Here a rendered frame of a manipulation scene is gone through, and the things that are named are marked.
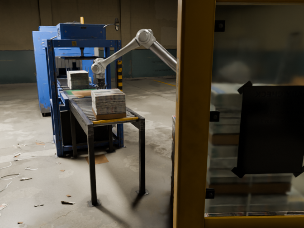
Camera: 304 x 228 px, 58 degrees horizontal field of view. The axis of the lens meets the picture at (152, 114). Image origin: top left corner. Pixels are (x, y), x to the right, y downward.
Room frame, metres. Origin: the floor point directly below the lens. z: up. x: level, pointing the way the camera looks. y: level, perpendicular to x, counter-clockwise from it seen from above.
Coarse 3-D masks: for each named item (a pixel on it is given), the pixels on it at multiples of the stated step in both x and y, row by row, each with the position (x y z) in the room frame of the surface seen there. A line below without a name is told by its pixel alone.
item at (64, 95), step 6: (66, 90) 4.18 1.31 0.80; (72, 90) 4.18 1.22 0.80; (78, 90) 4.18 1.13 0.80; (84, 90) 4.18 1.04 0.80; (60, 96) 4.11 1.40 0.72; (66, 96) 3.70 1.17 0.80; (72, 96) 3.68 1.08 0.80; (78, 96) 3.68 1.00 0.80; (84, 96) 3.70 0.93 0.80; (90, 96) 3.68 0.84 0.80; (66, 102) 3.54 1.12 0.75
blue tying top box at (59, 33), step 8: (64, 24) 3.68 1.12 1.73; (72, 24) 3.72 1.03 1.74; (80, 24) 3.75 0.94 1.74; (88, 24) 3.80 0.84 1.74; (96, 24) 3.84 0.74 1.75; (104, 24) 3.89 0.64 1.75; (64, 32) 3.67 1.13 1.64; (72, 32) 3.71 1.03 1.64; (80, 32) 3.75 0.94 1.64; (88, 32) 3.79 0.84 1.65; (96, 32) 3.83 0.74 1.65; (104, 32) 3.88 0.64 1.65
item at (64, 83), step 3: (60, 81) 5.25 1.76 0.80; (63, 81) 5.25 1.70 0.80; (66, 81) 5.25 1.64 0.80; (57, 84) 4.92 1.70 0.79; (63, 84) 4.88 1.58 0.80; (66, 84) 4.88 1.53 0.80; (90, 84) 4.92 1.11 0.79; (93, 84) 4.92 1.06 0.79; (57, 87) 4.54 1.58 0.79; (63, 87) 4.50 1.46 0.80; (66, 87) 4.50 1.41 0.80; (60, 90) 4.63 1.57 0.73; (63, 90) 4.24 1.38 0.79
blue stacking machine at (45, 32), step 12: (36, 36) 5.57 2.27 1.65; (48, 36) 5.66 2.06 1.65; (36, 48) 5.57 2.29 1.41; (60, 48) 5.74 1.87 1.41; (72, 48) 5.84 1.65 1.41; (96, 48) 6.04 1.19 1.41; (36, 60) 5.56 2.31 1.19; (60, 60) 5.74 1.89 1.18; (72, 60) 5.83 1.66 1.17; (84, 60) 5.93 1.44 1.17; (36, 72) 5.78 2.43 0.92; (60, 72) 6.73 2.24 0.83; (96, 84) 6.05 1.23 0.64; (48, 96) 5.62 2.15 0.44; (48, 108) 5.61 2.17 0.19
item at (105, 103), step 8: (96, 96) 2.46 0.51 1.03; (104, 96) 2.48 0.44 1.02; (112, 96) 2.50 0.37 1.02; (120, 96) 2.53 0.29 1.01; (96, 104) 2.45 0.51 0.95; (104, 104) 2.47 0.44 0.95; (112, 104) 2.50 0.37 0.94; (120, 104) 2.52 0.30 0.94; (96, 112) 2.46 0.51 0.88; (104, 112) 2.47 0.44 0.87; (112, 112) 2.49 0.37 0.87; (120, 112) 2.52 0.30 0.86
